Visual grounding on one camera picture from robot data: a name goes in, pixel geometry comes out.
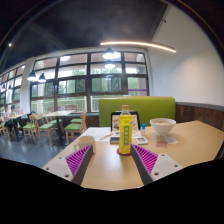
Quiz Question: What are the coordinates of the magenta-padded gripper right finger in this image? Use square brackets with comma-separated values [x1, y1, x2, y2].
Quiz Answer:
[130, 143, 184, 186]

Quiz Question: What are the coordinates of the curved ceiling light strip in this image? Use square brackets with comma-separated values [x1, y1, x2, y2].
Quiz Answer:
[99, 40, 177, 54]

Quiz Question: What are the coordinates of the group of green-seated wooden chairs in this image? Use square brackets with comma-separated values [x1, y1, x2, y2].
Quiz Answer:
[0, 109, 88, 146]

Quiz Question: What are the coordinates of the wooden dining table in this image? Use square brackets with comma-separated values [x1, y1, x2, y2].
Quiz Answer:
[44, 109, 77, 144]

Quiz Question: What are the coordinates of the green upholstered bench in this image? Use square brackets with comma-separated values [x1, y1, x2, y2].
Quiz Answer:
[98, 96, 177, 128]

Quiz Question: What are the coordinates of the white bowl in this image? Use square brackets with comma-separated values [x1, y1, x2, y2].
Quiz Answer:
[149, 117, 177, 137]

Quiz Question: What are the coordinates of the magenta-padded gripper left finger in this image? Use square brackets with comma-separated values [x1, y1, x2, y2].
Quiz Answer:
[42, 143, 94, 186]

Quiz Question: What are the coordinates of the black-framed tablet with pictures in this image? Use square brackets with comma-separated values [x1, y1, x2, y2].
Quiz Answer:
[110, 110, 141, 133]

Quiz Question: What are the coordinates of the brown paper sachet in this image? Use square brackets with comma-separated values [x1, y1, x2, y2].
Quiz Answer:
[154, 139, 168, 149]

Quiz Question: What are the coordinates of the white printed paper sheet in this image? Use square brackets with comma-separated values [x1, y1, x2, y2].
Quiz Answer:
[80, 126, 116, 143]

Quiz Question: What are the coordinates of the group of pendant lamps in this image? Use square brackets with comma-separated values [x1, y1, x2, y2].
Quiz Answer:
[0, 47, 122, 93]

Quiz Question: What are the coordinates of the person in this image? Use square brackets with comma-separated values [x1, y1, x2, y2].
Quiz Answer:
[1, 104, 18, 126]

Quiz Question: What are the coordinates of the small dark flat box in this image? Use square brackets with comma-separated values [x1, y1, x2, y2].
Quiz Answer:
[109, 135, 120, 145]

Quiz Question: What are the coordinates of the yellow drink bottle green label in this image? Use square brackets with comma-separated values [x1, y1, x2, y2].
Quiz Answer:
[118, 104, 134, 156]

